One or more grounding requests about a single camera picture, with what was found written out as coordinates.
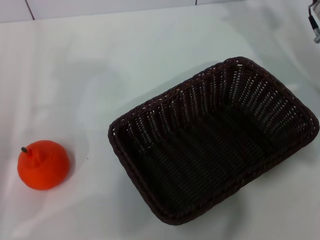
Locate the dark brown woven basket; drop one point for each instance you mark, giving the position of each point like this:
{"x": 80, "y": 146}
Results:
{"x": 200, "y": 155}

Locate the orange toy fruit with stem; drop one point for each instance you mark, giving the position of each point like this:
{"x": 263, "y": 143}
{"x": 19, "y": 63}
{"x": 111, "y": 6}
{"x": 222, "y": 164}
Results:
{"x": 45, "y": 167}

